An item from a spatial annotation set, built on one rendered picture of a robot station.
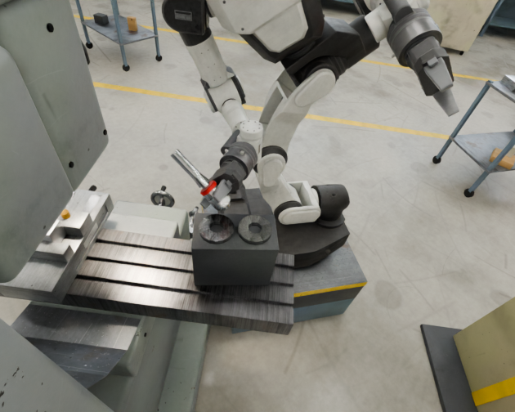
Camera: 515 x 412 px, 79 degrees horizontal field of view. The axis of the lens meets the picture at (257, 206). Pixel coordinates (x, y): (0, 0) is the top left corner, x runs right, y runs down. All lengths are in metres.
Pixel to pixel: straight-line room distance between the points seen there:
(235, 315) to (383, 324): 1.38
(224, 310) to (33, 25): 0.72
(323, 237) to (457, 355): 1.09
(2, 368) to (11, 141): 0.26
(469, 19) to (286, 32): 5.75
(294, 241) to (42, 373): 1.24
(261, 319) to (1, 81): 0.74
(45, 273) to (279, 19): 0.89
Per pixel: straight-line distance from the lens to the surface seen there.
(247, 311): 0.91
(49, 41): 0.60
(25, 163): 0.52
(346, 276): 1.71
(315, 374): 1.90
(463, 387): 2.21
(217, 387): 1.81
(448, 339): 2.28
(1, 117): 0.49
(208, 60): 1.06
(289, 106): 1.08
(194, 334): 1.67
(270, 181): 1.24
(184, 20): 1.00
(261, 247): 0.80
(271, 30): 0.95
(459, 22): 6.58
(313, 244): 1.55
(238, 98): 1.10
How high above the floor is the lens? 1.77
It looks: 47 degrees down
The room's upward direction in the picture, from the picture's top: 10 degrees clockwise
